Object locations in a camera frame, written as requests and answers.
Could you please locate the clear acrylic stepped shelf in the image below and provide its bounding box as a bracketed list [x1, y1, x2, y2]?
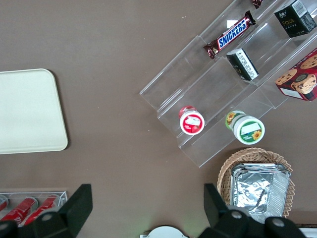
[139, 0, 317, 169]

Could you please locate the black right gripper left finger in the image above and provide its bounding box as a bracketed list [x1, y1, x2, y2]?
[0, 183, 93, 238]

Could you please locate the white plastic snack bin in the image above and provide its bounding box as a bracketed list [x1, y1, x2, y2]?
[296, 223, 317, 238]

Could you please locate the red lidded yogurt cup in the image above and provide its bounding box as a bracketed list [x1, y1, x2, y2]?
[178, 105, 206, 136]

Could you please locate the green lidded sunflower cup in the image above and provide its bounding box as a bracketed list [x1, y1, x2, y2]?
[225, 110, 265, 145]

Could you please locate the clear acrylic bottle rack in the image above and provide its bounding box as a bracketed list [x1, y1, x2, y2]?
[0, 189, 69, 228]

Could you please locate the small black carton box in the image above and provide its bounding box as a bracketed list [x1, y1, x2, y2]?
[274, 0, 317, 39]
[226, 48, 260, 81]

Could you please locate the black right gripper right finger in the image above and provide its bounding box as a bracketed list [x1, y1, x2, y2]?
[198, 183, 307, 238]

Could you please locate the red chocolate chip cookie box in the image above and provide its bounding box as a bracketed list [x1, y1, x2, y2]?
[275, 48, 317, 102]

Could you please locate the light wicker basket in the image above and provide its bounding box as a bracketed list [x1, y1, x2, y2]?
[217, 148, 296, 224]

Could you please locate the cream plastic tray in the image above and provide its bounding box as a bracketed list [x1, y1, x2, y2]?
[0, 68, 69, 155]

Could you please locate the red cola bottle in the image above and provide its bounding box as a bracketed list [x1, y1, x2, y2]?
[0, 196, 38, 222]
[0, 194, 9, 211]
[24, 194, 59, 225]

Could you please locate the aluminium foil tray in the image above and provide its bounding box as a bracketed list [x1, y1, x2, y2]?
[231, 162, 292, 181]
[230, 168, 291, 224]

